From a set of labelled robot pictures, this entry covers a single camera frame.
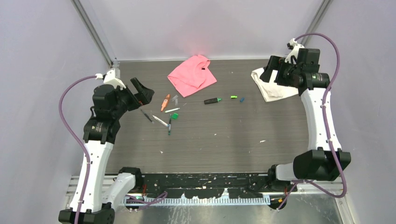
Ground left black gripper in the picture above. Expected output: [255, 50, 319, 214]
[112, 77, 154, 118]

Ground black green highlighter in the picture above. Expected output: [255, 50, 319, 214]
[204, 98, 222, 105]

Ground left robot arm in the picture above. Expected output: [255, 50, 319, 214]
[58, 77, 155, 224]

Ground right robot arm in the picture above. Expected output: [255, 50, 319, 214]
[260, 48, 351, 191]

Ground black pen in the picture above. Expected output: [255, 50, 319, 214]
[140, 109, 155, 124]

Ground white marker pen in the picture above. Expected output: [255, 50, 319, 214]
[165, 107, 180, 113]

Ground clear pen cap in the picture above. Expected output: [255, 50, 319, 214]
[171, 95, 178, 105]

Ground green gel pen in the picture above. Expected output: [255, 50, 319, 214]
[168, 115, 172, 136]

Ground orange highlighter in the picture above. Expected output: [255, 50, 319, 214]
[161, 94, 170, 112]

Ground white cloth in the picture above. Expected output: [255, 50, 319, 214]
[251, 68, 298, 102]

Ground white blue marker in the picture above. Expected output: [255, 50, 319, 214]
[152, 115, 169, 127]

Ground pink cloth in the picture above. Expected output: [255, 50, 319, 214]
[167, 55, 217, 98]

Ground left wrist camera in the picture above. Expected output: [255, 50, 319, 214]
[103, 68, 126, 90]

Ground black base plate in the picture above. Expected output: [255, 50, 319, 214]
[123, 173, 297, 200]

